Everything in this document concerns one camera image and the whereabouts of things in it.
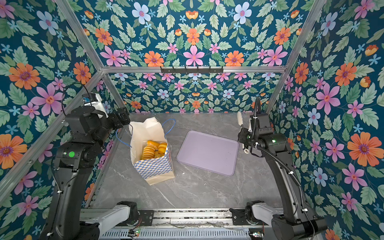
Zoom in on lilac plastic tray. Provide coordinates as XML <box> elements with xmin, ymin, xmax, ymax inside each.
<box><xmin>177</xmin><ymin>131</ymin><xmax>239</xmax><ymax>177</ymax></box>

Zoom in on pale ridged long bread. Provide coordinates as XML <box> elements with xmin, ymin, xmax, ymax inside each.
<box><xmin>141</xmin><ymin>145</ymin><xmax>156</xmax><ymax>160</ymax></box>

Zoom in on small striped round bun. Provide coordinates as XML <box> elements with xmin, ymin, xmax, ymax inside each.
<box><xmin>158</xmin><ymin>142</ymin><xmax>168</xmax><ymax>155</ymax></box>

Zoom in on checkered paper bag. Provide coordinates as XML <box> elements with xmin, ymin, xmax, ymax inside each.
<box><xmin>117</xmin><ymin>117</ymin><xmax>175</xmax><ymax>186</ymax></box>

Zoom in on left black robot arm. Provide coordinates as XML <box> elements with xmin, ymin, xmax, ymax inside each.
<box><xmin>40</xmin><ymin>106</ymin><xmax>139</xmax><ymax>240</ymax></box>

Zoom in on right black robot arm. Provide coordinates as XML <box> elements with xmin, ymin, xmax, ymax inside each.
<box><xmin>237</xmin><ymin>113</ymin><xmax>328</xmax><ymax>240</ymax></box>

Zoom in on aluminium frame bars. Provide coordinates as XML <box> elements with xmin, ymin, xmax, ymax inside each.
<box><xmin>1</xmin><ymin>1</ymin><xmax>327</xmax><ymax>204</ymax></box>

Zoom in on black hook rail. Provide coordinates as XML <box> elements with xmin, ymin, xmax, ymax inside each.
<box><xmin>160</xmin><ymin>67</ymin><xmax>224</xmax><ymax>74</ymax></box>

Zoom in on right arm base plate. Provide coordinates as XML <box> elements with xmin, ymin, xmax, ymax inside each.
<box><xmin>229</xmin><ymin>208</ymin><xmax>269</xmax><ymax>226</ymax></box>

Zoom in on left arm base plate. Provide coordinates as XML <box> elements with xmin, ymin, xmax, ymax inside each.
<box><xmin>113</xmin><ymin>209</ymin><xmax>155</xmax><ymax>227</ymax></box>

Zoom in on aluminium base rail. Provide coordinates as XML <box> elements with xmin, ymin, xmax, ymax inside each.
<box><xmin>80</xmin><ymin>208</ymin><xmax>278</xmax><ymax>240</ymax></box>

